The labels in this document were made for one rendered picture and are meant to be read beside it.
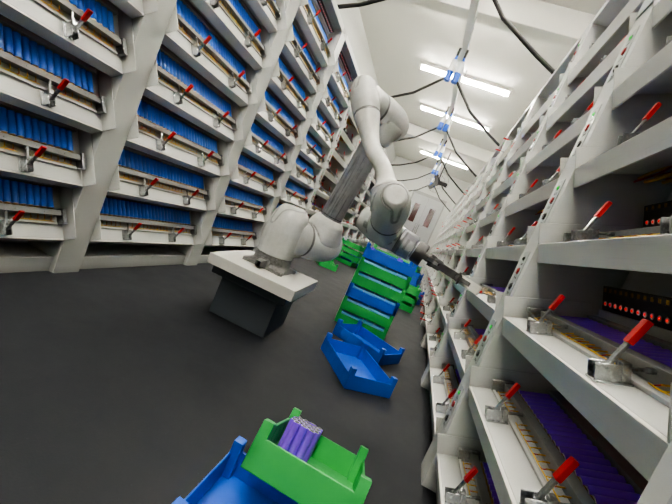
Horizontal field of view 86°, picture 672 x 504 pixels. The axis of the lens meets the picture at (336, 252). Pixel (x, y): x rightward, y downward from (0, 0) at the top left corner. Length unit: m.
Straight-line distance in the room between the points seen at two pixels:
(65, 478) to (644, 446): 0.77
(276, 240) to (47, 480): 0.98
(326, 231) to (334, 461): 0.91
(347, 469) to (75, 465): 0.54
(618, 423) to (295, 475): 0.45
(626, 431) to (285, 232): 1.20
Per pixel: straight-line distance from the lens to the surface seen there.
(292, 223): 1.44
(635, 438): 0.47
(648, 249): 0.59
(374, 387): 1.41
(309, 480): 0.68
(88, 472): 0.81
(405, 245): 1.17
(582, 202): 1.03
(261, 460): 0.69
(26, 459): 0.82
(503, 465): 0.71
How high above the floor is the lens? 0.55
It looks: 5 degrees down
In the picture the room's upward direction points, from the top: 23 degrees clockwise
